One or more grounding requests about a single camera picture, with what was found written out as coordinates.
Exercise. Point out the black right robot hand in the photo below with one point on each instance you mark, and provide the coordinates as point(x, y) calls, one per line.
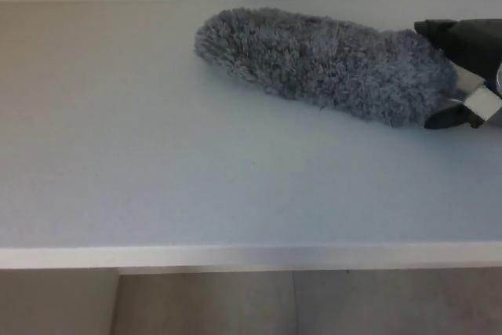
point(474, 42)

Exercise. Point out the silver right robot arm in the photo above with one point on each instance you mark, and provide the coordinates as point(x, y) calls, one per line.
point(499, 78)

